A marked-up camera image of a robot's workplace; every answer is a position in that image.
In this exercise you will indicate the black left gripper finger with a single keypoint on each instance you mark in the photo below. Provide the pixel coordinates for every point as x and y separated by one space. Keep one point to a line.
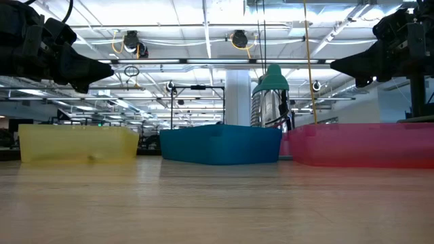
82 88
81 69

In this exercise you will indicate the dark office furniture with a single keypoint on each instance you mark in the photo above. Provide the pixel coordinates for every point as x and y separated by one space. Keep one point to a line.
8 139

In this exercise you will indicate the blue plastic bin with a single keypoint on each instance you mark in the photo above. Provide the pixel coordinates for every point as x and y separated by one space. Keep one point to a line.
220 144

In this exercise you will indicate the white building pillar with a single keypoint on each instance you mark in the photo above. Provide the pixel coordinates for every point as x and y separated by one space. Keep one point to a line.
237 101

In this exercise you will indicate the silver ventilation duct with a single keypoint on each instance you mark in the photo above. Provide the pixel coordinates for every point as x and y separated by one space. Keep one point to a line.
373 88

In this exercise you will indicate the grey desk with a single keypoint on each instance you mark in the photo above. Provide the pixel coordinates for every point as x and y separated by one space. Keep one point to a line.
420 119

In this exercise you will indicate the pink translucent plastic bin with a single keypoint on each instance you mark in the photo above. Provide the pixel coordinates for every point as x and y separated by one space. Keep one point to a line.
359 145

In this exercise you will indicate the yellow translucent plastic bin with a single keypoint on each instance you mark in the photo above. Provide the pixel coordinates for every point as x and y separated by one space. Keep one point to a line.
78 142

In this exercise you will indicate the black monitor stand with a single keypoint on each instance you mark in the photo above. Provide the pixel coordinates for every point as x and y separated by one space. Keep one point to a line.
417 98

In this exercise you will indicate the black background rig frame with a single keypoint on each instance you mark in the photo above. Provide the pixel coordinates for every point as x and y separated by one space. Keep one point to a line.
198 87

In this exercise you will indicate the small black ceiling reel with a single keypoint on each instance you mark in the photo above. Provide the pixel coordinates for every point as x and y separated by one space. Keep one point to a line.
170 86
316 85

